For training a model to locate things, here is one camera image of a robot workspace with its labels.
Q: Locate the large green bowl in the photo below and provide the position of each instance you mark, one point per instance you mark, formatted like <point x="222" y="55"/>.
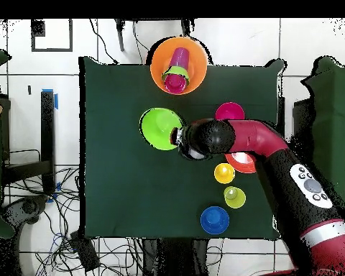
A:
<point x="158" y="129"/>

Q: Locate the pink cup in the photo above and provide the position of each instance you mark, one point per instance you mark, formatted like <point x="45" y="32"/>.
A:
<point x="175" y="84"/>

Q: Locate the small pink bowl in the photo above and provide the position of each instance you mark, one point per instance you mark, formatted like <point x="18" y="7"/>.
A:
<point x="229" y="111"/>

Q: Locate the small green bowl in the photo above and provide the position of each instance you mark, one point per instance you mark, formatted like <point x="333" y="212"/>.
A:
<point x="176" y="70"/>

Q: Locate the large orange bowl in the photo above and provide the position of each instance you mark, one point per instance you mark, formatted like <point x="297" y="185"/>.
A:
<point x="198" y="66"/>

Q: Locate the purple cup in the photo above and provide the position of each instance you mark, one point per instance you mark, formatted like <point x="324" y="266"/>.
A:
<point x="179" y="57"/>

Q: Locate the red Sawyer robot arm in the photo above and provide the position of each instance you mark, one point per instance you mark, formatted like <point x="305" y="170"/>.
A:
<point x="256" y="138"/>

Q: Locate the yellow cup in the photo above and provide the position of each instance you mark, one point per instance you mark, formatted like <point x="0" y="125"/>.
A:
<point x="224" y="173"/>

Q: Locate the wide red-orange bowl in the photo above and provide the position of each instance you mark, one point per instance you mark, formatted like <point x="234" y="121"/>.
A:
<point x="243" y="165"/>

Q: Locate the dark green tablecloth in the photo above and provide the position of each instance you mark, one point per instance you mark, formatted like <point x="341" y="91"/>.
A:
<point x="118" y="187"/>

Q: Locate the lime yellow-green cup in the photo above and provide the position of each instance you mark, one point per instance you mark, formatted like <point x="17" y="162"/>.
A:
<point x="235" y="198"/>

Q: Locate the blue bowl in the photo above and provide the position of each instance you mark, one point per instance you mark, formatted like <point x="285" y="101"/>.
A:
<point x="214" y="220"/>

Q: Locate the black metal stand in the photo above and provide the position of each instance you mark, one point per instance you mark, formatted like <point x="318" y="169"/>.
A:
<point x="48" y="129"/>

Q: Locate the black power strip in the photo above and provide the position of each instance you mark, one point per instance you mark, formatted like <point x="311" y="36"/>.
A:
<point x="84" y="253"/>

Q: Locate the black camera stand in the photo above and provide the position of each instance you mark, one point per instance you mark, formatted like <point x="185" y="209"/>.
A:
<point x="120" y="34"/>

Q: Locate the black pedestal leg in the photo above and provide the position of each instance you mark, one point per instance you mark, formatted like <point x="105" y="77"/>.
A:
<point x="28" y="207"/>

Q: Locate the black square frame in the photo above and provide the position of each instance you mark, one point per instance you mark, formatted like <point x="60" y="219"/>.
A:
<point x="37" y="28"/>

